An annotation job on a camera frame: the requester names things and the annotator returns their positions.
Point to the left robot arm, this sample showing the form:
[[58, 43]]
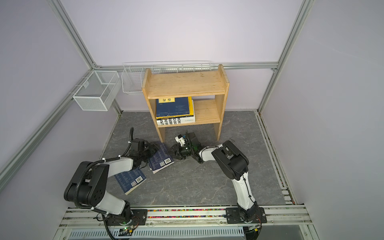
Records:
[[87, 188]]

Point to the wooden two-tier bookshelf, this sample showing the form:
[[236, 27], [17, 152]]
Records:
[[192, 84]]

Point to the dark blue book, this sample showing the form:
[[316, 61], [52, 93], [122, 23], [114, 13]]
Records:
[[130, 180], [161, 159], [181, 106]]

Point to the yellow book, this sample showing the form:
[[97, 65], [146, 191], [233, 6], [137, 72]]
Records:
[[191, 107]]

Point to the white wire rack basket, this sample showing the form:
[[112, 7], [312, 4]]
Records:
[[134, 72]]

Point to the white mesh box basket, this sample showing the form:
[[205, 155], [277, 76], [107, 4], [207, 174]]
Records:
[[98, 91]]

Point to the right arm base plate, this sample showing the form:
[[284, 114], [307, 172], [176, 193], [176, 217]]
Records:
[[237, 215]]

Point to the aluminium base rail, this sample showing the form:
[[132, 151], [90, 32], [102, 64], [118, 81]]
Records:
[[215, 216]]

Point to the white slotted cable duct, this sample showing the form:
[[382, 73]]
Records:
[[157, 233]]

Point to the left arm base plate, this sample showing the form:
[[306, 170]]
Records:
[[137, 217]]

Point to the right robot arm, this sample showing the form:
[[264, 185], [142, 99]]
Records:
[[232, 162]]

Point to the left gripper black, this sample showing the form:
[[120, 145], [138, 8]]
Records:
[[152, 149]]

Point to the white book black lettering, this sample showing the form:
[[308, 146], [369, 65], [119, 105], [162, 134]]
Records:
[[175, 120]]

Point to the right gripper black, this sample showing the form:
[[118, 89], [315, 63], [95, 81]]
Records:
[[178, 154]]

